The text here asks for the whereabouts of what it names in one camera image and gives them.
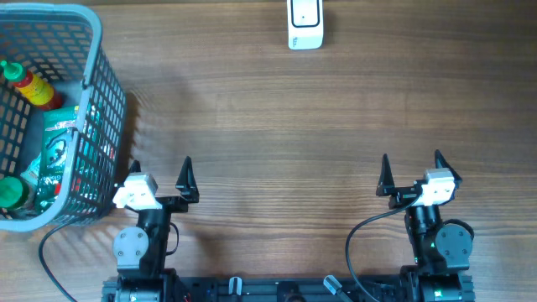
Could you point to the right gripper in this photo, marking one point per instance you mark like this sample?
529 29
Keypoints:
402 195

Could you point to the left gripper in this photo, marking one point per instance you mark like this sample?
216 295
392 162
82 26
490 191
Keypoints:
186 186

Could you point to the green 3M gloves package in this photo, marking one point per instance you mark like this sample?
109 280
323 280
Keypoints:
57 135

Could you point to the green lid jar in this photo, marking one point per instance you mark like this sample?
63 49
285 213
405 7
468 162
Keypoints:
16 194

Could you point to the red sauce bottle green cap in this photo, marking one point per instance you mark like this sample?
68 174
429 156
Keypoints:
37 91

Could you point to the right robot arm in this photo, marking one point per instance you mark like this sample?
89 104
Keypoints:
441 248

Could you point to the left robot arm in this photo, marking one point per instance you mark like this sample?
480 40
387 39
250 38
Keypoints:
141 250

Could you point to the white barcode scanner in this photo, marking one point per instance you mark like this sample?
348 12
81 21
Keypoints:
305 24

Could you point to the grey plastic shopping basket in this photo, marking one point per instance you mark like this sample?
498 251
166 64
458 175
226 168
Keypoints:
62 43

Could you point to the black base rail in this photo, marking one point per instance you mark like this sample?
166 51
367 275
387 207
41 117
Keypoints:
378 287

